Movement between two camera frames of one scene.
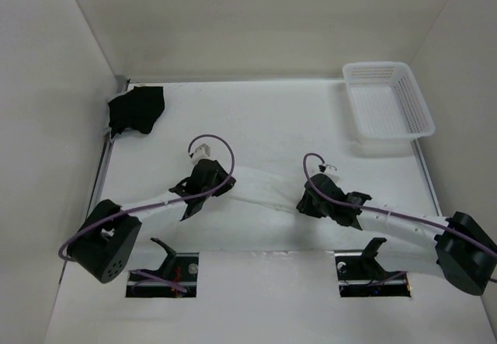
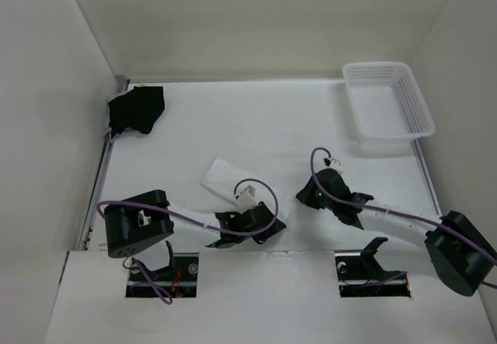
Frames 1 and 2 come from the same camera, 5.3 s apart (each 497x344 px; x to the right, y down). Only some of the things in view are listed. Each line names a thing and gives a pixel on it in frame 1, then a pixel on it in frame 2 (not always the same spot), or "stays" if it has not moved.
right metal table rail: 428,175 stays
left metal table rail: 109,140 stays
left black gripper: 230,183 to 276,228
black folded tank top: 137,109 stays
